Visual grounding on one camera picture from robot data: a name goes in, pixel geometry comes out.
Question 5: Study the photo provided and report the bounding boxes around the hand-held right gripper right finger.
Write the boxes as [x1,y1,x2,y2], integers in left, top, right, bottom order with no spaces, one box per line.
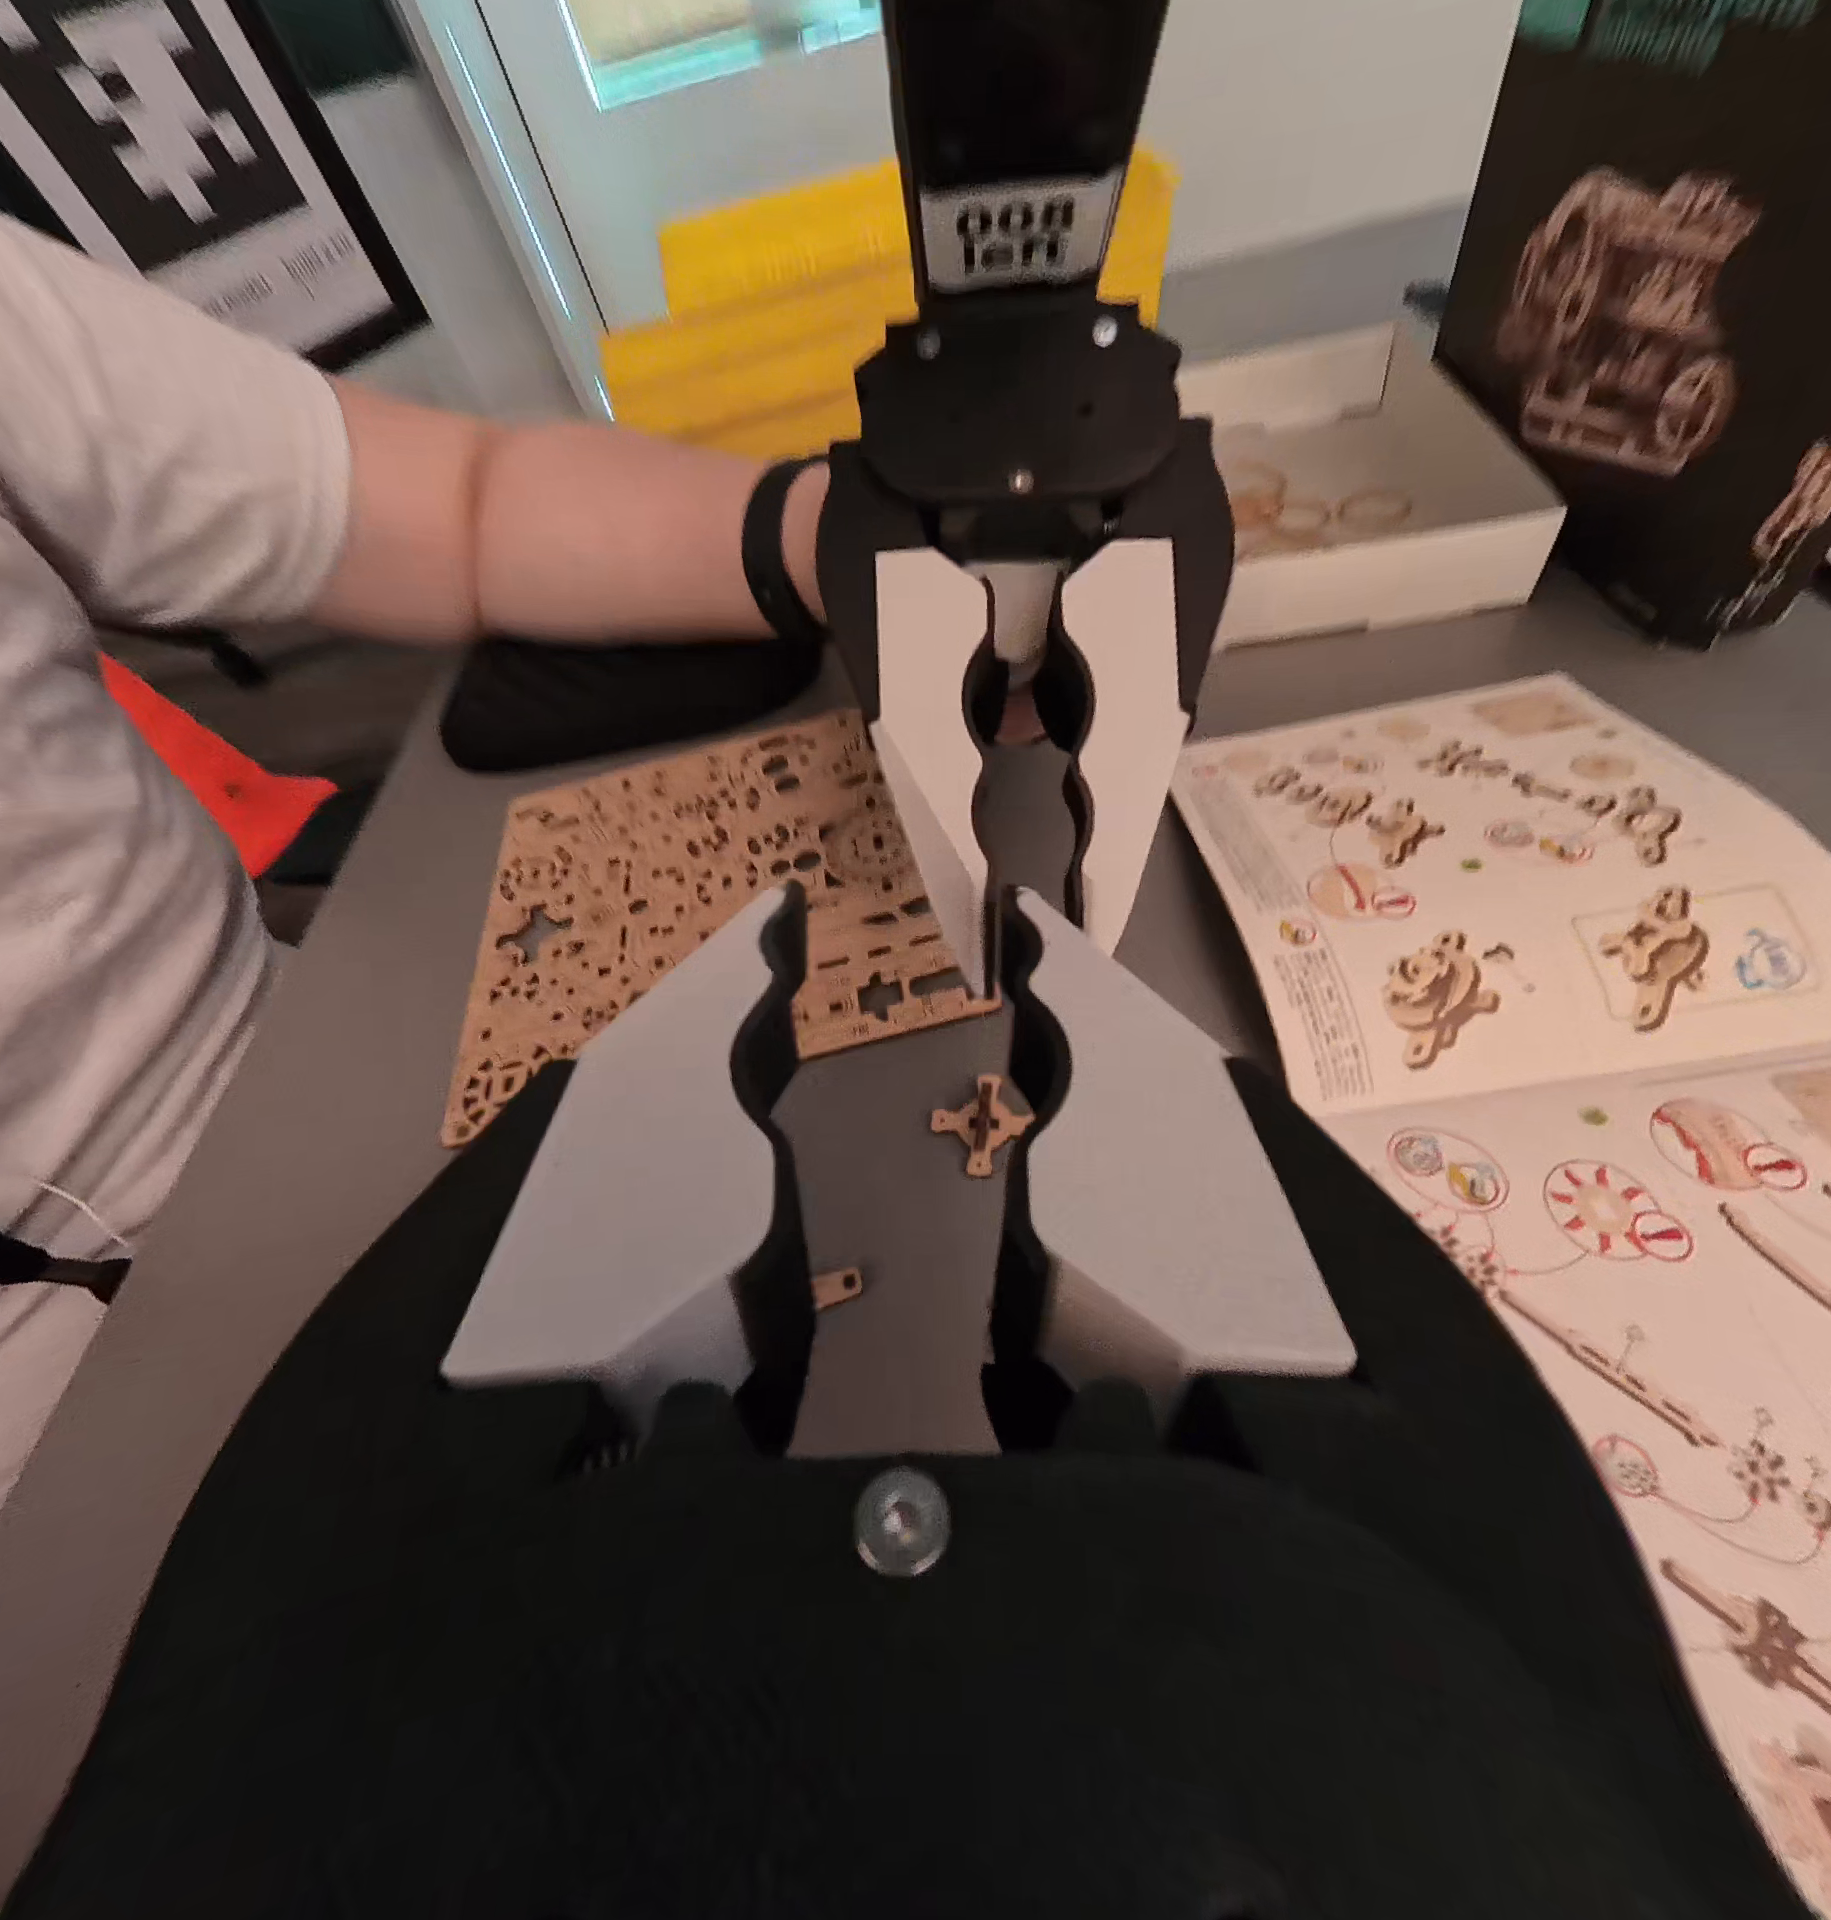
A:
[980,886,1362,1456]

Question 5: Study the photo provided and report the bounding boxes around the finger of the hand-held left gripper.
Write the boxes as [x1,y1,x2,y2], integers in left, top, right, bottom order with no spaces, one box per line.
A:
[866,546,1007,1003]
[1056,538,1182,957]

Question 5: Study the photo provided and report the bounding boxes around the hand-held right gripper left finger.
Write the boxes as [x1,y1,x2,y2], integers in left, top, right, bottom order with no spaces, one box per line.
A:
[440,882,815,1464]

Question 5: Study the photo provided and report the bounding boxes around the small wooden cross part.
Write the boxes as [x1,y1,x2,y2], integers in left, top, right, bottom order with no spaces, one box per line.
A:
[929,1072,1035,1179]

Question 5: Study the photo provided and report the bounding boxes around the person's left forearm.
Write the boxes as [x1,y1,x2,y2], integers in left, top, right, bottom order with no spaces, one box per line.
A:
[321,382,774,650]

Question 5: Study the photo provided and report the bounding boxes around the laser-cut wooden parts sheet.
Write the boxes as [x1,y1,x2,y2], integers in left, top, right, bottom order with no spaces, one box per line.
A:
[438,707,1007,1150]

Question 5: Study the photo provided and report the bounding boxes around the black model kit box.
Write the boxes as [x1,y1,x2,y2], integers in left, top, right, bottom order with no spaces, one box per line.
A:
[1431,0,1831,654]

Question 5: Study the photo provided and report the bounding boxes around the yellow plastic bin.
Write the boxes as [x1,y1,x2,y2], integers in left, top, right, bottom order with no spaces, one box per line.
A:
[601,142,1179,454]

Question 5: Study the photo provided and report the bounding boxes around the white cardboard box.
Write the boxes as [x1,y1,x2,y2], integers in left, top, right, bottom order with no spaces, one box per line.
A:
[1182,319,1572,654]

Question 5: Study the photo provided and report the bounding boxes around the black cushion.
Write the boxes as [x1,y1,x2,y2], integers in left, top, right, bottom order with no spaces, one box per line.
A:
[438,635,860,778]

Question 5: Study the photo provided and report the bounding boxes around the open instruction booklet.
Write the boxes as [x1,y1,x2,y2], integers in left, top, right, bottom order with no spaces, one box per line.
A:
[1166,670,1831,1920]

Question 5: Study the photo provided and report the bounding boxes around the white glass door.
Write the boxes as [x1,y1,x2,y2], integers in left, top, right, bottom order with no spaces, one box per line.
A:
[397,0,918,428]

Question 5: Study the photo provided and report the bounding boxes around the orange cloth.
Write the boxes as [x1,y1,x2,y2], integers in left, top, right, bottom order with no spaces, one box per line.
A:
[96,656,340,886]

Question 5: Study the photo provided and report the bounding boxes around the person in white shirt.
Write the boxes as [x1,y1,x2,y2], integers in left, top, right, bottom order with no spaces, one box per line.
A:
[0,193,359,1584]

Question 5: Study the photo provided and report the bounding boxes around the framed black-white marker poster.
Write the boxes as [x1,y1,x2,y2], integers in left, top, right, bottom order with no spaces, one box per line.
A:
[0,0,432,375]

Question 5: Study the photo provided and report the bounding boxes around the black wrist strap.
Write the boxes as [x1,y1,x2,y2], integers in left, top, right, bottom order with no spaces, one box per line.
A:
[737,453,837,650]

